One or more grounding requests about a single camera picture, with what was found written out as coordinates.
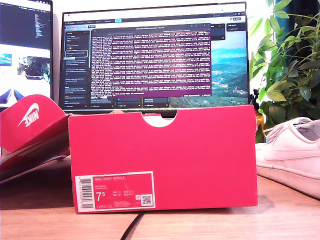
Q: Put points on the red Nike shoebox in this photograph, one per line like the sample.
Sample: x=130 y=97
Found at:
x=175 y=155

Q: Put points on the white sneaker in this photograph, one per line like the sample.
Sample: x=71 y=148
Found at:
x=287 y=155

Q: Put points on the red Nike shoebox lid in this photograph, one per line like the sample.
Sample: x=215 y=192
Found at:
x=25 y=130

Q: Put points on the large black computer monitor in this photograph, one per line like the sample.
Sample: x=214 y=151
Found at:
x=225 y=75

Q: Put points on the amber pump bottle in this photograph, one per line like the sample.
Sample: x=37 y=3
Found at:
x=259 y=120

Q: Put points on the green leafy houseplant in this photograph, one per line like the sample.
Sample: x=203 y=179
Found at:
x=287 y=75

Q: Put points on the black monitor with code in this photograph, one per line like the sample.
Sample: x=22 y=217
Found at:
x=25 y=30

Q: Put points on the dark teal curtain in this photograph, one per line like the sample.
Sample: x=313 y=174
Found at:
x=300 y=7

